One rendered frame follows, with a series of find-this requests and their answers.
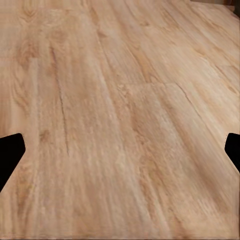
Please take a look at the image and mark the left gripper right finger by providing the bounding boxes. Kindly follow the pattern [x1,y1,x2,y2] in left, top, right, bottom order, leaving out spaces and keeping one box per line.
[224,133,240,172]

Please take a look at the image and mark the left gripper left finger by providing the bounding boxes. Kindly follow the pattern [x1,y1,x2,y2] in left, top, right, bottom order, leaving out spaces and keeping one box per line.
[0,133,26,192]

